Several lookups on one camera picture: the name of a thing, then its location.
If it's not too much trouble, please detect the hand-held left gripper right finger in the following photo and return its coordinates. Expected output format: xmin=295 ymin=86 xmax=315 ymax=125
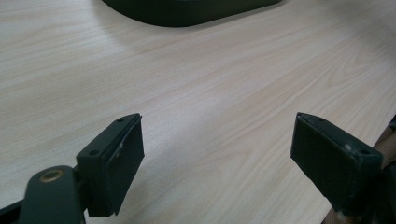
xmin=290 ymin=111 xmax=385 ymax=217

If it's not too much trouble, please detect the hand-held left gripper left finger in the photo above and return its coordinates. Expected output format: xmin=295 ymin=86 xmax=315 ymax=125
xmin=76 ymin=112 xmax=146 ymax=218

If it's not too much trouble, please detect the black oval tray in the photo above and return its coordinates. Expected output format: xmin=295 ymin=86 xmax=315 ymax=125
xmin=101 ymin=0 xmax=283 ymax=28

